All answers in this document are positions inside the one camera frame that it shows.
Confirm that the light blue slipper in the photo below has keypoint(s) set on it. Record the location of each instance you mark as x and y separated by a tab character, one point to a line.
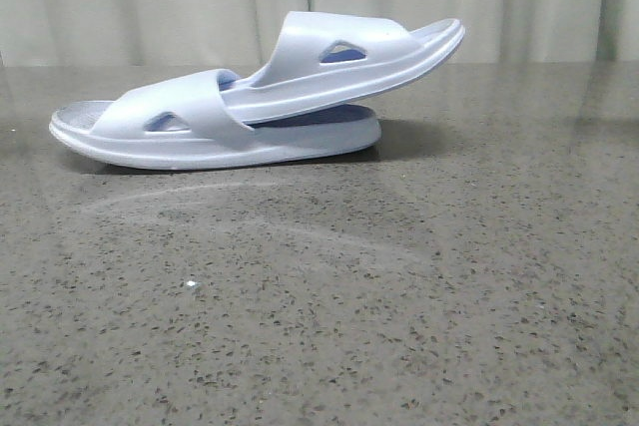
185	124
324	59

